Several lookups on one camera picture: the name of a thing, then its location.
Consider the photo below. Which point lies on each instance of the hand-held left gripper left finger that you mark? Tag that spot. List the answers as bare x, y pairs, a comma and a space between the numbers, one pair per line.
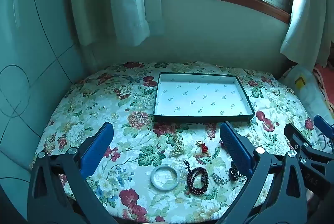
96, 151

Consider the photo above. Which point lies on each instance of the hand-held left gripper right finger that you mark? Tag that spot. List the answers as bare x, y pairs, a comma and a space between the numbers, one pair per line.
236, 151

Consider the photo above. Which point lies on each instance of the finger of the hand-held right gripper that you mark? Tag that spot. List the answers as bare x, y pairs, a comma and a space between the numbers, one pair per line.
294, 136
325, 126

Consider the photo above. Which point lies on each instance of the gold pearl flower brooch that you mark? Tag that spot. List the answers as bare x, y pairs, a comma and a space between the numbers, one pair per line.
234, 173

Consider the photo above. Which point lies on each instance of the small silver brooch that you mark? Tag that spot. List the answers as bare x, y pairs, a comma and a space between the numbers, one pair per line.
218, 177

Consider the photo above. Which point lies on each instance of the white printed box tray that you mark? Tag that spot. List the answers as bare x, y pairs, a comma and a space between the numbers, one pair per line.
201, 96

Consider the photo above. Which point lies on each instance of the white jade bangle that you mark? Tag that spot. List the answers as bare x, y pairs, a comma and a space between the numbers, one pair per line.
165, 188

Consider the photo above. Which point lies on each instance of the red and gold charm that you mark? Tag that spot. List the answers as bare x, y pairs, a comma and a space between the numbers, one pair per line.
204, 147

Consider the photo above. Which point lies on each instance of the white plastic bag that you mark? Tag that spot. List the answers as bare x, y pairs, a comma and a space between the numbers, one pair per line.
308, 93

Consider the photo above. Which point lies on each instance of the floral printed cloth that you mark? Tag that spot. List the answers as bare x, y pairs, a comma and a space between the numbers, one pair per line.
125, 119

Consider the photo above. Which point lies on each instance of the pink braided cushion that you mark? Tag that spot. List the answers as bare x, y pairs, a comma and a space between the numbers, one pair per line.
326, 75

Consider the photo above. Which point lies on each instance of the white line-patterned wardrobe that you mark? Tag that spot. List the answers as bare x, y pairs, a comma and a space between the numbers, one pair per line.
34, 57

